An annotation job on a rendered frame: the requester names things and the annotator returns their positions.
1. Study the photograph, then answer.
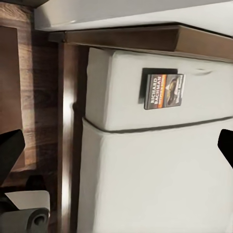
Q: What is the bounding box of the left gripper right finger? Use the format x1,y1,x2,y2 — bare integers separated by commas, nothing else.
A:
217,129,233,168

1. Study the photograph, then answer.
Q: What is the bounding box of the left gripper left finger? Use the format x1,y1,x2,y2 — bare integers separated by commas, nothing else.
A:
0,129,25,187

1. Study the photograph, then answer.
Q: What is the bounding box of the hardback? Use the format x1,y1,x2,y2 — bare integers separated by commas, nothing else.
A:
144,73,185,110

